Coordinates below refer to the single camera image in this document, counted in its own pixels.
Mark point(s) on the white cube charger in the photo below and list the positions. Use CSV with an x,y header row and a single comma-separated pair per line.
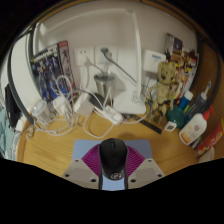
x,y
60,105

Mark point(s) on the light blue mouse pad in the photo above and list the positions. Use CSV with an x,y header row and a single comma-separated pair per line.
x,y
83,146

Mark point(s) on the steel tumbler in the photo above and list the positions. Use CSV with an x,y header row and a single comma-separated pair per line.
x,y
104,85

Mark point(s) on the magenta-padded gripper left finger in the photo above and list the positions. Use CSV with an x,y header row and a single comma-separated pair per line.
x,y
80,171

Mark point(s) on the tree creature figure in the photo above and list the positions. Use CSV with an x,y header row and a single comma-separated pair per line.
x,y
163,90

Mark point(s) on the dark spray bottle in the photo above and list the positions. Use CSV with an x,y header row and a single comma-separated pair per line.
x,y
199,100

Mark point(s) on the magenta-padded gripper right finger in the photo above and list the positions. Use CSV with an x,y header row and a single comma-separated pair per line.
x,y
146,171

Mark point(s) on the black computer mouse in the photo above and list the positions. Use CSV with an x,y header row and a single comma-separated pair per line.
x,y
113,156

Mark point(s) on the teal bedding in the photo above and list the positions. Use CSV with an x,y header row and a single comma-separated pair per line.
x,y
5,133

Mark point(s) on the small white cube clock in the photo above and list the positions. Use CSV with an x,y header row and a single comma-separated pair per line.
x,y
170,126

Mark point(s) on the robot model kit box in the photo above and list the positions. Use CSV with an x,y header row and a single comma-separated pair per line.
x,y
48,71

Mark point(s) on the clear lidded plastic cup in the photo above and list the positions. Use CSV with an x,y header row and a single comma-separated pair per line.
x,y
40,111

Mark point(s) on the green bowl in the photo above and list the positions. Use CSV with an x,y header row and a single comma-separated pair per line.
x,y
176,116

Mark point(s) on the stack of colourful boxes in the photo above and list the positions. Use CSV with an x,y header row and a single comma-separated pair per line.
x,y
185,63

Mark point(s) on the black ruler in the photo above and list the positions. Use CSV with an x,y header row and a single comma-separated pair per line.
x,y
148,125

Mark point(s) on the white wall socket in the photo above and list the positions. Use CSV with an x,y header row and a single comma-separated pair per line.
x,y
83,56
111,55

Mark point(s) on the white mug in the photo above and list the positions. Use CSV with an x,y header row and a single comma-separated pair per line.
x,y
207,155

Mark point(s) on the white power strip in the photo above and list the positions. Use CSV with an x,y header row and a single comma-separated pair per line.
x,y
111,115

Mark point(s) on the white lotion pump bottle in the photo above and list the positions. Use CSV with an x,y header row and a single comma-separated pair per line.
x,y
193,128

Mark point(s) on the white power adapter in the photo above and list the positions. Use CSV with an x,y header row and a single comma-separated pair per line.
x,y
83,106

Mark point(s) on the white wall box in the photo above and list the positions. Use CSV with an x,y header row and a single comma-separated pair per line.
x,y
154,60

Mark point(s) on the grey metal frame tube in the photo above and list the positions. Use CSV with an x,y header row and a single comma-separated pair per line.
x,y
15,90

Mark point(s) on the red yellow snack can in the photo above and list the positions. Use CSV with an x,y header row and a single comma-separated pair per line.
x,y
210,140

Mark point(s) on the white desk lamp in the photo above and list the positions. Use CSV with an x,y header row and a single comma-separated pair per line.
x,y
130,103

